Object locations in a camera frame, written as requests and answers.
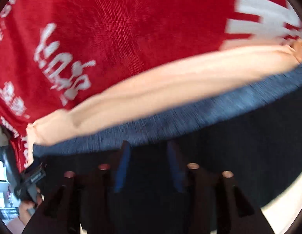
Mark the cream seat cushion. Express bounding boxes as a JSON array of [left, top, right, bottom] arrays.
[[27, 39, 302, 151]]

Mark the person's left hand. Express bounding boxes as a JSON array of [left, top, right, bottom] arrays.
[[19, 191, 43, 226]]

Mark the black pants blue trim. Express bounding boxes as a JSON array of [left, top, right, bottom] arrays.
[[32, 62, 302, 234]]

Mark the red wedding sofa cover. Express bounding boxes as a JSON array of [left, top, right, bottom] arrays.
[[0, 0, 302, 171]]

